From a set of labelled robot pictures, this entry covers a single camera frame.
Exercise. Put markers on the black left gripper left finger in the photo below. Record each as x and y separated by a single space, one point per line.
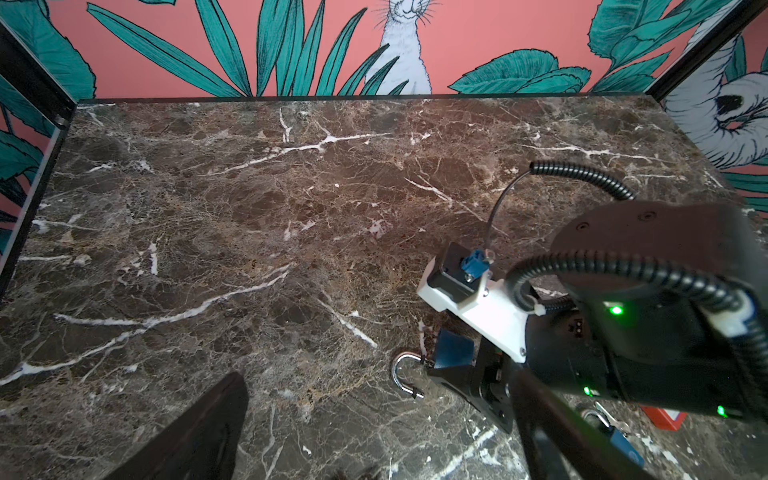
201 443

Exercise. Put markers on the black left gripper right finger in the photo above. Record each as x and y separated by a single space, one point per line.
554 436

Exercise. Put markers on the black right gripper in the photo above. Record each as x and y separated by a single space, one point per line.
489 385

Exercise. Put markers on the blue padlock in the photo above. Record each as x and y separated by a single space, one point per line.
597 416
452 350

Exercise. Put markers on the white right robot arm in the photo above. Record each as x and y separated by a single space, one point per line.
636 301

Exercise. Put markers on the red padlock white label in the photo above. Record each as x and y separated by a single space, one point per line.
665 419

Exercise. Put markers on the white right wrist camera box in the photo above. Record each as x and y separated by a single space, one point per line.
475 298

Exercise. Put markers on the black enclosure corner post left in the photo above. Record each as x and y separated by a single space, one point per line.
43 77

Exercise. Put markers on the black enclosure corner post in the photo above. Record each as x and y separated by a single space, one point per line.
733 22
43 77

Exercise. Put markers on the black enclosure corner post right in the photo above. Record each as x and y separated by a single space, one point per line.
733 22

